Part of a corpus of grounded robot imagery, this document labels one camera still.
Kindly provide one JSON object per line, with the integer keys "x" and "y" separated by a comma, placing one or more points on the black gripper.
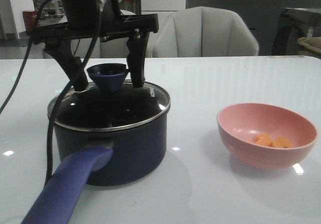
{"x": 58, "y": 38}

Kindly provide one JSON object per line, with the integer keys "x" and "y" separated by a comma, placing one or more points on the glass pot lid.
{"x": 111, "y": 103}

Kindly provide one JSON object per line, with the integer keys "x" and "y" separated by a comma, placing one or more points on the pink bowl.
{"x": 239, "y": 123}

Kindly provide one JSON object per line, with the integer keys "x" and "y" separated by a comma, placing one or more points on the orange ham slices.
{"x": 265, "y": 139}

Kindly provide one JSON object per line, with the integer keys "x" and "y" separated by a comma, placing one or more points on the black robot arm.
{"x": 97, "y": 19}

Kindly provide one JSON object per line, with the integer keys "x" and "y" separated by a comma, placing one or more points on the left grey chair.
{"x": 112, "y": 49}

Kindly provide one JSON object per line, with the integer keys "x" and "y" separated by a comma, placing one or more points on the grey chair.
{"x": 205, "y": 32}
{"x": 112, "y": 49}

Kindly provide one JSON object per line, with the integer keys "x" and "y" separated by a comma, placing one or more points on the red bin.
{"x": 29, "y": 17}

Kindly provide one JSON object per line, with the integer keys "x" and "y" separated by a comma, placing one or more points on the right grey chair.
{"x": 205, "y": 32}

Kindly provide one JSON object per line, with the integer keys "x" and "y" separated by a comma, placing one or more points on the blue saucepan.
{"x": 107, "y": 160}

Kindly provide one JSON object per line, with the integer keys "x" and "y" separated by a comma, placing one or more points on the dark grey kitchen counter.
{"x": 260, "y": 16}

